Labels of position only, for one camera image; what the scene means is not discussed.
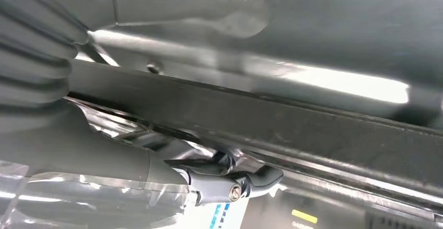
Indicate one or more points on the stamped grey metal panel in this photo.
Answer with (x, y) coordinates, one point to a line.
(328, 82)

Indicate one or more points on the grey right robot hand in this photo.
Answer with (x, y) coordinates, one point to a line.
(86, 158)

